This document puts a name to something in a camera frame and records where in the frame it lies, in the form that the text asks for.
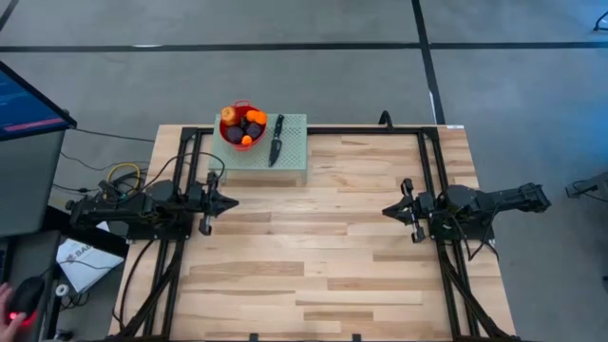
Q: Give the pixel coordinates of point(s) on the smooth black plum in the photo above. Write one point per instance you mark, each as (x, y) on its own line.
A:
(254, 129)

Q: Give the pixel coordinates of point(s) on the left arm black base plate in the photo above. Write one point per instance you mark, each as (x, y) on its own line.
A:
(161, 233)

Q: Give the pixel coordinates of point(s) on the small orange pear with stem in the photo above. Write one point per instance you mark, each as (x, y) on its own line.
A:
(246, 140)

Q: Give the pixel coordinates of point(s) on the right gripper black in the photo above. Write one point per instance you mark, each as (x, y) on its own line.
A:
(420, 209)

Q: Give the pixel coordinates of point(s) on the grey stand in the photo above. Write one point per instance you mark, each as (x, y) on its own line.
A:
(594, 186)

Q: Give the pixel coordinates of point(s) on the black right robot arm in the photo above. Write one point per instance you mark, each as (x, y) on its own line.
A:
(499, 199)

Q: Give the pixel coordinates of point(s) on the computer monitor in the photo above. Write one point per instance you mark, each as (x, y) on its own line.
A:
(28, 104)

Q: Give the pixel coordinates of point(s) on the black floor stand foot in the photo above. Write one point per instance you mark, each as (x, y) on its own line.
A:
(602, 21)

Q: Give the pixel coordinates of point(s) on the black computer mouse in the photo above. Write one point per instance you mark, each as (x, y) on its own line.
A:
(26, 297)

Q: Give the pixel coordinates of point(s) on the green perforated metal riser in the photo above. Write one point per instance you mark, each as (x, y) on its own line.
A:
(294, 147)

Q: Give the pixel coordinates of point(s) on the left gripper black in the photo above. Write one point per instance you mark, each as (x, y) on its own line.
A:
(204, 204)

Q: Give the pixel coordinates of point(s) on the small dark purple fruit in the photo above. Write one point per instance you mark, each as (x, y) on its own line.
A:
(243, 122)

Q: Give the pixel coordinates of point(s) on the black clamp hook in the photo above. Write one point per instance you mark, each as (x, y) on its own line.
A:
(385, 116)

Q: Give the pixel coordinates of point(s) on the black kitchen knife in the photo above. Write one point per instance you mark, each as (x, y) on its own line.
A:
(275, 142)

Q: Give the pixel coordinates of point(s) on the person's hand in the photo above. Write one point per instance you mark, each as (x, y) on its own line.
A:
(8, 313)

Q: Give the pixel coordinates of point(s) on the red plastic bowl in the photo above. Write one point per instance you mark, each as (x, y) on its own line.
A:
(241, 110)

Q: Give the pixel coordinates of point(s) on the white paper booklet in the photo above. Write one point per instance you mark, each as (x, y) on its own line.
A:
(90, 266)

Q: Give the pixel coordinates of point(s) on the white tape roll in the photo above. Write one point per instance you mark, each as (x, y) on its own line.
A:
(58, 290)

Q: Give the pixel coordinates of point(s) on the orange mandarin fruit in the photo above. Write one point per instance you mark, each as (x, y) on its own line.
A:
(261, 118)
(251, 115)

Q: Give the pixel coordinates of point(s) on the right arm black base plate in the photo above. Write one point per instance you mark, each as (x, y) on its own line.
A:
(480, 235)

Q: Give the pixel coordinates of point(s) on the wrinkled dark purple fruit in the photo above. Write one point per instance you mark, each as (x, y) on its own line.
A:
(234, 134)

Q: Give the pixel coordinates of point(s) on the black aluminium table frame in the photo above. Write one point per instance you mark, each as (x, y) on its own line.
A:
(309, 129)

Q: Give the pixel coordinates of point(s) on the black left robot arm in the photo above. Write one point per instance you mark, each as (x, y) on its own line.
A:
(142, 209)

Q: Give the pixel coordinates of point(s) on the black edge bracket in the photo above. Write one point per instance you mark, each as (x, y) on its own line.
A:
(356, 337)
(254, 337)

